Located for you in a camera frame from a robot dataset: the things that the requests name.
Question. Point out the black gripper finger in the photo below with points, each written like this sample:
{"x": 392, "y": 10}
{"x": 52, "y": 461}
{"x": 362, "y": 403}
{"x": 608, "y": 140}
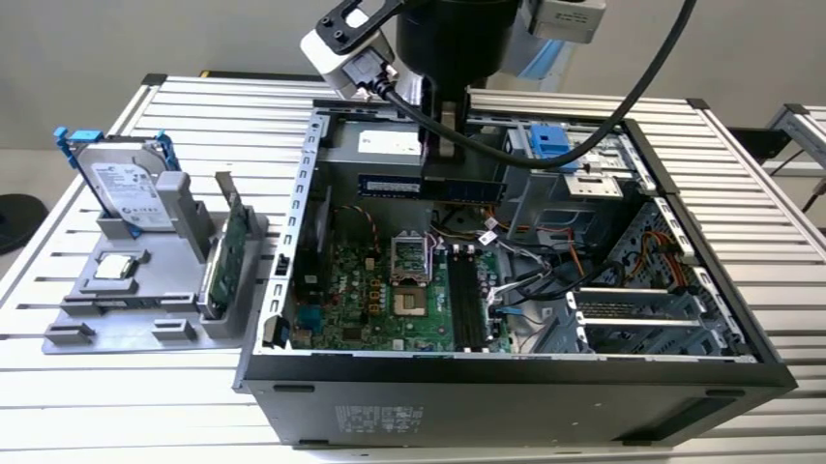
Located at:
{"x": 431, "y": 140}

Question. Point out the RAM stick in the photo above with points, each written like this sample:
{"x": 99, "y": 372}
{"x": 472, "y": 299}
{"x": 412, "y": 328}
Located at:
{"x": 129, "y": 303}
{"x": 478, "y": 189}

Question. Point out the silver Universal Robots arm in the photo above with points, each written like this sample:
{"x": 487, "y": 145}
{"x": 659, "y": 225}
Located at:
{"x": 544, "y": 58}

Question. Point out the grey power supply unit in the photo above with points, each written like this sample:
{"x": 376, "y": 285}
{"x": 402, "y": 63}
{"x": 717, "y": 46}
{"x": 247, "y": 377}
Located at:
{"x": 380, "y": 217}

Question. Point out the blue plastic bay latch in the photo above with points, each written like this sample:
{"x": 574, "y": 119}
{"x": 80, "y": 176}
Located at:
{"x": 548, "y": 140}

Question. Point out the silver drive cage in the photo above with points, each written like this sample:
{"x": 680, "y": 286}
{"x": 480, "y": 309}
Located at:
{"x": 590, "y": 186}

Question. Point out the black case fan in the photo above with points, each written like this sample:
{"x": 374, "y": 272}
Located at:
{"x": 315, "y": 251}

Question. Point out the CPU socket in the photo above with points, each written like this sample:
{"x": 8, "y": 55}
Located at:
{"x": 411, "y": 302}

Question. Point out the green motherboard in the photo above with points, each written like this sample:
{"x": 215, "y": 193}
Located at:
{"x": 362, "y": 309}

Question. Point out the green graphics card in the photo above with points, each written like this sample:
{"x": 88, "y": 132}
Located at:
{"x": 225, "y": 270}

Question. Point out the hard disk in blue carrier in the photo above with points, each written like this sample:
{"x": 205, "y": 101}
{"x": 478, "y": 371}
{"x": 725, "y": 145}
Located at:
{"x": 123, "y": 183}

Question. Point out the silver disk bay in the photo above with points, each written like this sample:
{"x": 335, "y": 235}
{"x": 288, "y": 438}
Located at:
{"x": 632, "y": 321}

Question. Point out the grey parts rack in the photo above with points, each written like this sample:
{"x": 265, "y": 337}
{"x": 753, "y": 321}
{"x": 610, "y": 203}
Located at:
{"x": 168, "y": 270}

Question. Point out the aluminium side table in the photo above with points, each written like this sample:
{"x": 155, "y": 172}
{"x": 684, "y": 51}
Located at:
{"x": 790, "y": 118}

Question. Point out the silver CPU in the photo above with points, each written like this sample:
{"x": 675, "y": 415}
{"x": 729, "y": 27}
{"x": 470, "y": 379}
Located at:
{"x": 115, "y": 267}

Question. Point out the black PC case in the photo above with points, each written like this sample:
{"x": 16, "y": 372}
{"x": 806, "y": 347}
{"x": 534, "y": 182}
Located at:
{"x": 451, "y": 411}

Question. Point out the black round stand base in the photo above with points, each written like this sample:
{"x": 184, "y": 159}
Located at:
{"x": 19, "y": 217}

